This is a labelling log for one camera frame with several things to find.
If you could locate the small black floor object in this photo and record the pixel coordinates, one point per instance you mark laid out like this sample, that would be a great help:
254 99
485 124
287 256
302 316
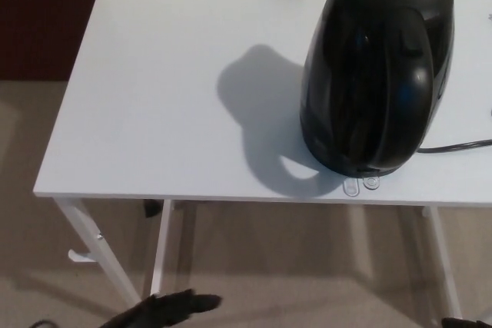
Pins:
151 209

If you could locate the white table leg hook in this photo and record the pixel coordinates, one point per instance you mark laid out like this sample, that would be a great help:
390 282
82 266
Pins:
78 258

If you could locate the round clear base button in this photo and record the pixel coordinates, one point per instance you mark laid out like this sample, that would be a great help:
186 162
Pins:
371 183

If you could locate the white metal-legged table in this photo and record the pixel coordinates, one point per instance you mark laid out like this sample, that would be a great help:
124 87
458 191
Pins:
153 113

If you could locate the black electric kettle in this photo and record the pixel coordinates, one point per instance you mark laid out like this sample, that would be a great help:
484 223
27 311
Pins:
365 74

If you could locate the long clear base lever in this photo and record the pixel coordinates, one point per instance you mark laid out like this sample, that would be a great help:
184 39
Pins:
351 186

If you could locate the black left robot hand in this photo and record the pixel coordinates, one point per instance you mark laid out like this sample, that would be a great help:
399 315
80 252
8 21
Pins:
165 310

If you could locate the dark red cabinet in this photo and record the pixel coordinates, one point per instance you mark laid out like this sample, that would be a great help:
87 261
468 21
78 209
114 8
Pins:
42 17

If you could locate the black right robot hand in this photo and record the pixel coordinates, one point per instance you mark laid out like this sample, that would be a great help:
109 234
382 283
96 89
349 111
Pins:
465 324

